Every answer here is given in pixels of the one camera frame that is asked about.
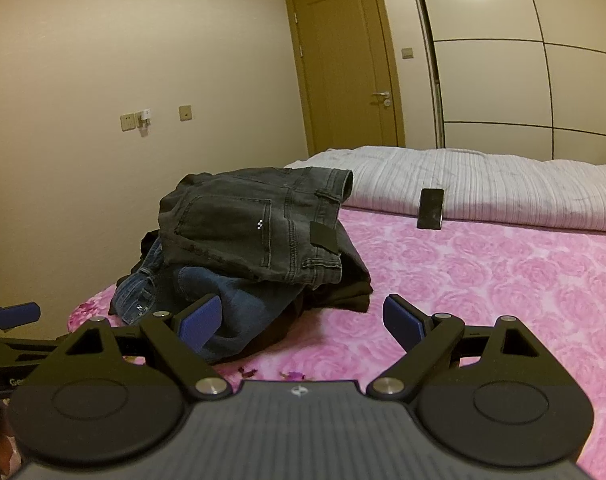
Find white plug adapter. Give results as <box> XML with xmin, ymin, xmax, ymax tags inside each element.
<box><xmin>137</xmin><ymin>108</ymin><xmax>151</xmax><ymax>128</ymax></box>

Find brown wooden door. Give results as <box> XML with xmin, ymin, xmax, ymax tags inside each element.
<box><xmin>286</xmin><ymin>0</ymin><xmax>405</xmax><ymax>155</ymax></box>

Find black folded garment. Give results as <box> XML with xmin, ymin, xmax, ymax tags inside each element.
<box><xmin>261</xmin><ymin>220</ymin><xmax>373</xmax><ymax>344</ymax></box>

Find white striped duvet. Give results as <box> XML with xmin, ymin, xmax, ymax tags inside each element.
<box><xmin>293</xmin><ymin>146</ymin><xmax>606</xmax><ymax>233</ymax></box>

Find blue denim jeans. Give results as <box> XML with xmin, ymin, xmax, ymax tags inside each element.
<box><xmin>109</xmin><ymin>231</ymin><xmax>303</xmax><ymax>364</ymax></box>

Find pink rose blanket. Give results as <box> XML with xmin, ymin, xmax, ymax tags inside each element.
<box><xmin>66</xmin><ymin>205</ymin><xmax>606</xmax><ymax>480</ymax></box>

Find cream sliding wardrobe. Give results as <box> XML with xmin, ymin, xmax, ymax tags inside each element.
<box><xmin>417</xmin><ymin>0</ymin><xmax>606</xmax><ymax>165</ymax></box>

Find dark grey jeans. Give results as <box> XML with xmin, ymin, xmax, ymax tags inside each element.
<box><xmin>158</xmin><ymin>167</ymin><xmax>353</xmax><ymax>287</ymax></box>

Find beige wall switch plate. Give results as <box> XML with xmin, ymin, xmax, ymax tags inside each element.
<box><xmin>178</xmin><ymin>105</ymin><xmax>192</xmax><ymax>122</ymax></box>

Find black smartphone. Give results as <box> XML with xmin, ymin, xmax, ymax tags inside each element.
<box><xmin>417</xmin><ymin>188</ymin><xmax>444</xmax><ymax>230</ymax></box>

